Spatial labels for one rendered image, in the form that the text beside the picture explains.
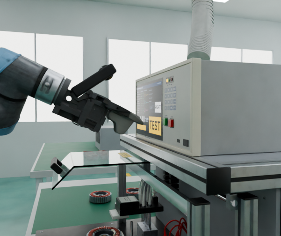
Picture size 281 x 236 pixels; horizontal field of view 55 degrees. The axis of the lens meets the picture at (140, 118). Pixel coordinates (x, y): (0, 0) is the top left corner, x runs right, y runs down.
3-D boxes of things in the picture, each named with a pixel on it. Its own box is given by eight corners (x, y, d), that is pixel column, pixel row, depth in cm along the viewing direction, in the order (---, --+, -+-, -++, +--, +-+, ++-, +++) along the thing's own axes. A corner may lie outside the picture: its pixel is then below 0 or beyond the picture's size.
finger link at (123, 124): (135, 141, 68) (101, 126, 65) (144, 119, 68) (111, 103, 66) (138, 142, 65) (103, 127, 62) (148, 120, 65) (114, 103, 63)
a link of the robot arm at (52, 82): (49, 70, 65) (48, 65, 58) (67, 79, 67) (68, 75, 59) (35, 99, 65) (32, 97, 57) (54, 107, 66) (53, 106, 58)
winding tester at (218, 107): (191, 157, 56) (192, 57, 56) (135, 136, 98) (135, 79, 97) (334, 149, 67) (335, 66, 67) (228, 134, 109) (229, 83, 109)
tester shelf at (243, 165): (207, 195, 45) (207, 168, 45) (119, 145, 110) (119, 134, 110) (391, 177, 58) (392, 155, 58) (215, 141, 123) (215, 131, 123)
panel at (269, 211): (273, 345, 51) (275, 187, 50) (155, 215, 115) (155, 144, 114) (278, 343, 52) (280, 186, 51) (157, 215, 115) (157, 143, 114)
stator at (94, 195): (103, 195, 147) (103, 188, 147) (115, 200, 139) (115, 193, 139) (85, 200, 140) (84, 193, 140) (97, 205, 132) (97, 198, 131)
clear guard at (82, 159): (51, 190, 70) (51, 167, 70) (53, 170, 93) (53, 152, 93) (168, 180, 80) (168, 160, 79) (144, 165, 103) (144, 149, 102)
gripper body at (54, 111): (96, 131, 69) (51, 111, 66) (110, 100, 70) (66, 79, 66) (101, 134, 62) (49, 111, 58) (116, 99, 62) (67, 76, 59)
